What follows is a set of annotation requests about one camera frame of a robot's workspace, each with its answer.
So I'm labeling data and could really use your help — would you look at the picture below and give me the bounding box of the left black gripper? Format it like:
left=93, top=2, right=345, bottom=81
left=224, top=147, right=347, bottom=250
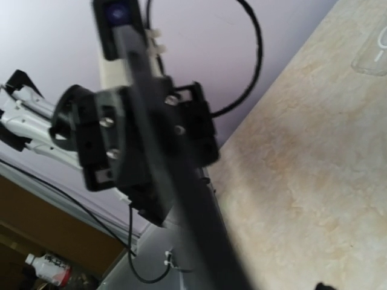
left=72, top=77, right=221, bottom=227

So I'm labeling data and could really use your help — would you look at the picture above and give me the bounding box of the black phone face up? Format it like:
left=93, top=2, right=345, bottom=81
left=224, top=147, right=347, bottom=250
left=113, top=24, right=258, bottom=290

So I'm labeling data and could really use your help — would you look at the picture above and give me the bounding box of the clear case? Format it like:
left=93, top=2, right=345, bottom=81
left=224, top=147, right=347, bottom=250
left=351, top=19, right=386, bottom=77

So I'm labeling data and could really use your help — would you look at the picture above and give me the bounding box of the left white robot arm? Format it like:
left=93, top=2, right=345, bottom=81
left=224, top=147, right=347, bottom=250
left=1, top=70, right=219, bottom=226

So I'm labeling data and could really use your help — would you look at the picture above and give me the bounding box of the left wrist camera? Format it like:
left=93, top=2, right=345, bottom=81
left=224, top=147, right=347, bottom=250
left=90, top=0, right=169, bottom=88

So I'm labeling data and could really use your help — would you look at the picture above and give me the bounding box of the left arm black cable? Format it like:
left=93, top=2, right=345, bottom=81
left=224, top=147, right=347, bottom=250
left=145, top=0, right=264, bottom=117

